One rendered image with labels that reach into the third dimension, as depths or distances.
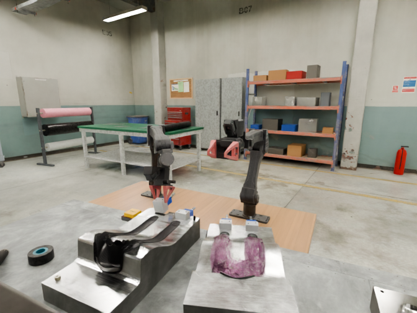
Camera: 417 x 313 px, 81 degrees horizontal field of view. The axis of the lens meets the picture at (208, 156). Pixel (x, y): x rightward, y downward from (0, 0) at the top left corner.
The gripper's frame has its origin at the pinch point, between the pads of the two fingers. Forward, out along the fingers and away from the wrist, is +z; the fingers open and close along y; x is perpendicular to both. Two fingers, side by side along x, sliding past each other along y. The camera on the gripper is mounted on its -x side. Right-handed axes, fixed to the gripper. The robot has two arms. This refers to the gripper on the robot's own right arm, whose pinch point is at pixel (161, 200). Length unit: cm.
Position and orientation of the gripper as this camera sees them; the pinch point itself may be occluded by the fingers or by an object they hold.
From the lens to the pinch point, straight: 112.0
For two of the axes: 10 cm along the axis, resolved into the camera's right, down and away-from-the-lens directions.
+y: 9.0, -0.2, -4.4
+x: 4.4, 1.5, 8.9
